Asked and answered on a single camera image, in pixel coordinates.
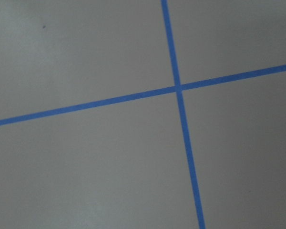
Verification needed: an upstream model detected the blue tape line crosswise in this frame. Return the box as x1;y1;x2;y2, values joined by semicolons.
0;64;286;126

